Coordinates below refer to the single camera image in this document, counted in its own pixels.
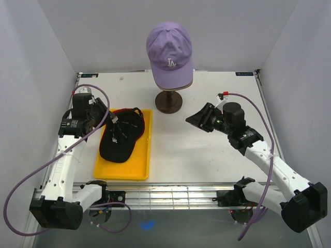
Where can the black cap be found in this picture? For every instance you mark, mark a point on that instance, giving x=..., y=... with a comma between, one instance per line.
x=119, y=138

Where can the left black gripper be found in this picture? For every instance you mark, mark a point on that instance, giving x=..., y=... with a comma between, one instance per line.
x=100, y=105

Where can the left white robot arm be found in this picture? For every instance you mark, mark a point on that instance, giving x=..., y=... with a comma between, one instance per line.
x=58, y=206

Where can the aluminium frame rail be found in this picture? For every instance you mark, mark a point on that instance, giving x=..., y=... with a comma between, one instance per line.
x=175, y=216

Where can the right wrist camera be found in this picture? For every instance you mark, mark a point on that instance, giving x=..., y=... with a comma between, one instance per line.
x=222, y=99

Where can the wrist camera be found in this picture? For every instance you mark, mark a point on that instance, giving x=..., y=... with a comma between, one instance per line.
x=82, y=92
x=222, y=99

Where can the yellow plastic tray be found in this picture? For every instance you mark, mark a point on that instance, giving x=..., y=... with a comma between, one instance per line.
x=136, y=168

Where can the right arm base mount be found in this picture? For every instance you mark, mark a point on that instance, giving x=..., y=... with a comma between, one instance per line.
x=231, y=198

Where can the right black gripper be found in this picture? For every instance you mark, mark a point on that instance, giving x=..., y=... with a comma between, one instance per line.
x=201, y=118

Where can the dark wooden round stand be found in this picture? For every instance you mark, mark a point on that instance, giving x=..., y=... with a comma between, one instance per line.
x=168, y=102

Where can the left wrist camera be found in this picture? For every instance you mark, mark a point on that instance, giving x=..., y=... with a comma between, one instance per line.
x=82, y=92

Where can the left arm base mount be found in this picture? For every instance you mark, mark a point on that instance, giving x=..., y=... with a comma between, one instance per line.
x=116, y=197

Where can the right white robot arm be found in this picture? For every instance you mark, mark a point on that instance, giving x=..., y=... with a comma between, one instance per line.
x=298, y=201

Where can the purple baseball cap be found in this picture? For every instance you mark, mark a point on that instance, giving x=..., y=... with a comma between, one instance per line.
x=169, y=50

